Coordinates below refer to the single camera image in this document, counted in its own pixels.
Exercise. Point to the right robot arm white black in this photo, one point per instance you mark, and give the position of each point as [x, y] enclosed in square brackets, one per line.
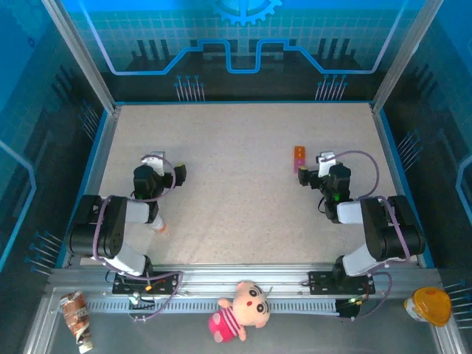
[383, 232]

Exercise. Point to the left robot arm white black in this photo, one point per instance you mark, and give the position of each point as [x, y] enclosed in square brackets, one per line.
[110, 228]

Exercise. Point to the pink striped plush doll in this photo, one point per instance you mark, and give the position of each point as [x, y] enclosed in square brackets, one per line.
[243, 309]

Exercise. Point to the crumpled brown drink pouch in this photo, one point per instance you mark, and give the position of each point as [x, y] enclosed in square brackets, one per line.
[75, 317]

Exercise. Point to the yellow lidded toy cup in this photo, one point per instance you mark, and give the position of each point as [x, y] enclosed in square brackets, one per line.
[431, 306]

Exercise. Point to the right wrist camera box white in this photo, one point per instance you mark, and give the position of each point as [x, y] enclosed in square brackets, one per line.
[324, 166]

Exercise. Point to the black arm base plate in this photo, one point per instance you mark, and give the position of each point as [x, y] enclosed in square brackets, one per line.
[162, 282]
[321, 282]

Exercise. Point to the aluminium mounting rail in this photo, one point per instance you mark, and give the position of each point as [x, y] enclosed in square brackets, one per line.
[239, 273]

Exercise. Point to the aluminium frame post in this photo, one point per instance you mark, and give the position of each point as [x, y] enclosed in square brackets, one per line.
[405, 59]
[85, 62]

